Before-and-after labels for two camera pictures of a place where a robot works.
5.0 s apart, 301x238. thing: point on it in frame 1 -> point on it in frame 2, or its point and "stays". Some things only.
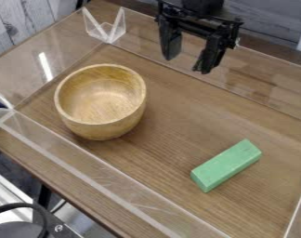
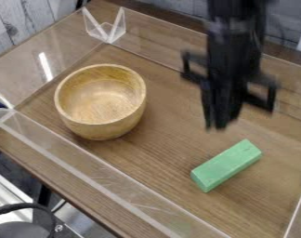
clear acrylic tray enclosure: x=168 y=152 stays
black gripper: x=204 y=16 -> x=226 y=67
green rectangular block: x=212 y=172 stays
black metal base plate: x=58 y=230 stays
